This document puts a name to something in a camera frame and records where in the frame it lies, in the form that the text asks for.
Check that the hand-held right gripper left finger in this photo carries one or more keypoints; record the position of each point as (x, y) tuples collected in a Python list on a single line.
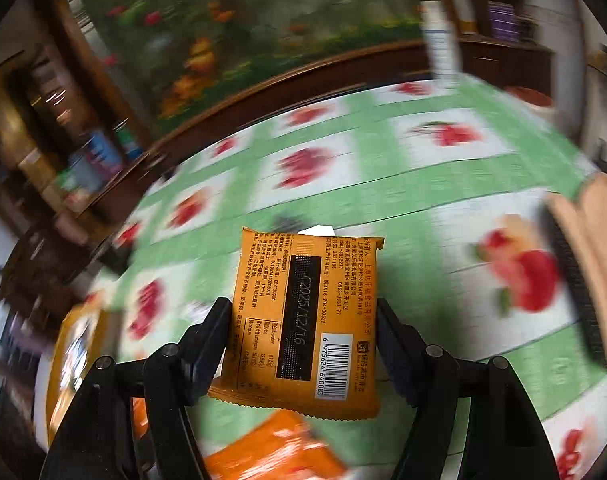
[(208, 350)]

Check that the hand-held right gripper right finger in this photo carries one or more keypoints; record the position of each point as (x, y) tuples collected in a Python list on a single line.
[(398, 360)]

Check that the orange snack packet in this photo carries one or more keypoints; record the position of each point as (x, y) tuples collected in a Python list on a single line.
[(303, 320), (273, 452)]

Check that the yellow box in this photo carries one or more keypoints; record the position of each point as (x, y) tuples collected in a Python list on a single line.
[(73, 360)]

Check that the black device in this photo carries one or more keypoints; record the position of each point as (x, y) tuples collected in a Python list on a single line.
[(114, 255)]

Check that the green floral tablecloth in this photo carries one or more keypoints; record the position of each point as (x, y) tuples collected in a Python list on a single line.
[(333, 170)]

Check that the open black eyeglass case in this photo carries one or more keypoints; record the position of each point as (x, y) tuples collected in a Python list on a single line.
[(583, 240)]

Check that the blue-green plastic bag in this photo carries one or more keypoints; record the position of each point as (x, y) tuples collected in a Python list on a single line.
[(128, 142)]

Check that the blue thermos jug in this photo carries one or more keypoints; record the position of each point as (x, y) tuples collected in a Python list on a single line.
[(100, 152)]

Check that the white spray bottle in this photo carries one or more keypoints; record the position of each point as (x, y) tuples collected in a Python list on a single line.
[(441, 40)]

